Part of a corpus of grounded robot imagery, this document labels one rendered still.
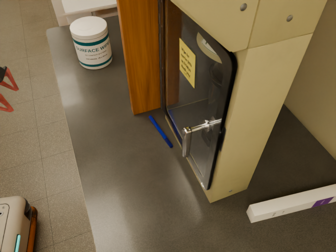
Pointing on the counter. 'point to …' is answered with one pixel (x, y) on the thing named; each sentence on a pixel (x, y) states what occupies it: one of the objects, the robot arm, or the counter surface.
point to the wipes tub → (91, 42)
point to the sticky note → (187, 62)
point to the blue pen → (160, 131)
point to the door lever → (187, 131)
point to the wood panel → (141, 52)
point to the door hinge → (159, 45)
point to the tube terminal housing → (261, 88)
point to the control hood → (223, 19)
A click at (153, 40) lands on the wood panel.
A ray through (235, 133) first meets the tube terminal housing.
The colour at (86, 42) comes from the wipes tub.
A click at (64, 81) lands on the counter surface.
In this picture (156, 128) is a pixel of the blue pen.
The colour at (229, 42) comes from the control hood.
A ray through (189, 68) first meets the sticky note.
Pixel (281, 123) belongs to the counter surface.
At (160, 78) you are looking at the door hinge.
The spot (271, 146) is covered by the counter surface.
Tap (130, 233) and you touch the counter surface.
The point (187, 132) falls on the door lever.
